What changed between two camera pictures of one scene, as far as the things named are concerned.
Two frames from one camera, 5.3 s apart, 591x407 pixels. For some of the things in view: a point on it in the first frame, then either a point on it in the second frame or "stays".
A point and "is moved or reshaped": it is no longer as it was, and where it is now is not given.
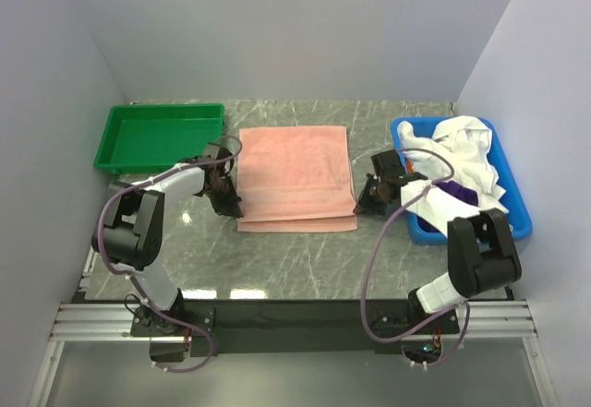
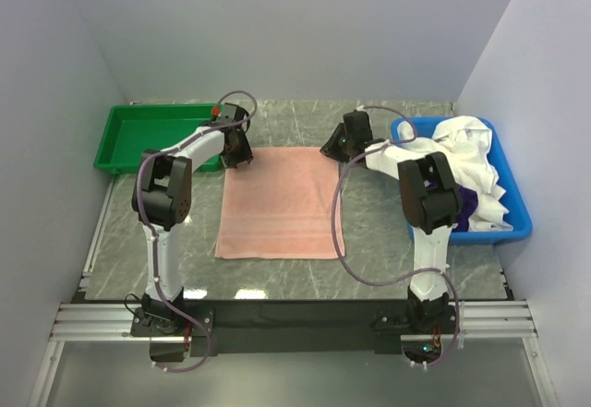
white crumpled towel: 458,149 stays
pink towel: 295,179 is moved or reshaped
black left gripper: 229,206 to 245,154
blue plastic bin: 514,198 stays
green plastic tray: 152,138 stays
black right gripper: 365,206 to 331,147
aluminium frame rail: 111,322 stays
